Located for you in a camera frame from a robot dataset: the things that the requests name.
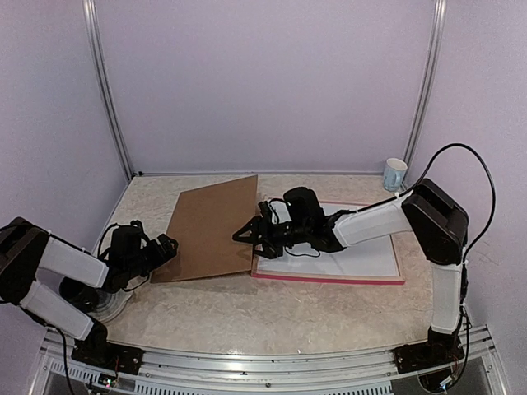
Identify pink wooden picture frame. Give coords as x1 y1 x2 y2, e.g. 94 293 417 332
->
250 199 406 286

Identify light blue mug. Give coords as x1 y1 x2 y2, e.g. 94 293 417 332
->
383 158 408 192

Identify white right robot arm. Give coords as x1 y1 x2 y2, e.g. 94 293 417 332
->
231 178 469 365

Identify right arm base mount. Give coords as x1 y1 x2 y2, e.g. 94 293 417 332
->
393 327 466 374

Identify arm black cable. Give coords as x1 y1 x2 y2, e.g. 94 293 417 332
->
92 221 149 289
394 142 497 256

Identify black cup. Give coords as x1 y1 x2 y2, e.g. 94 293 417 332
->
58 277 100 314

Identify front aluminium rail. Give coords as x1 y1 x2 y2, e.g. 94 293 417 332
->
28 324 507 395

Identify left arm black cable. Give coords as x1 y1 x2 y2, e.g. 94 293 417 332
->
92 221 149 289

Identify brown backing board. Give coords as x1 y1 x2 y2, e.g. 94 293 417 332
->
152 175 258 283

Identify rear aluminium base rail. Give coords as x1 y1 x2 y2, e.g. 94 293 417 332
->
133 170 383 178

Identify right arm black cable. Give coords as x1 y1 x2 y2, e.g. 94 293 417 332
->
394 142 497 256

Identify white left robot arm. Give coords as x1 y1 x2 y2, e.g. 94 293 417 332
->
1 217 179 366

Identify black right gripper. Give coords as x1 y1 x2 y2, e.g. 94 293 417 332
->
231 216 310 259

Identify white paper sheets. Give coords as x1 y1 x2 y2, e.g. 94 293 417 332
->
254 201 400 279

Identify right aluminium corner post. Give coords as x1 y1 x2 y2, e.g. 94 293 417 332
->
403 0 447 165

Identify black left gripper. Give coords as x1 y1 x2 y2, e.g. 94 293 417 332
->
126 234 177 280

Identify aluminium corner post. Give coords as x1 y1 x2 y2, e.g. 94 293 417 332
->
403 0 447 165
82 0 135 182

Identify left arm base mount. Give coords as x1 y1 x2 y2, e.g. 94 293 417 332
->
72 321 145 375

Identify left aluminium corner post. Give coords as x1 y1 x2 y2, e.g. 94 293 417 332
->
82 0 135 182

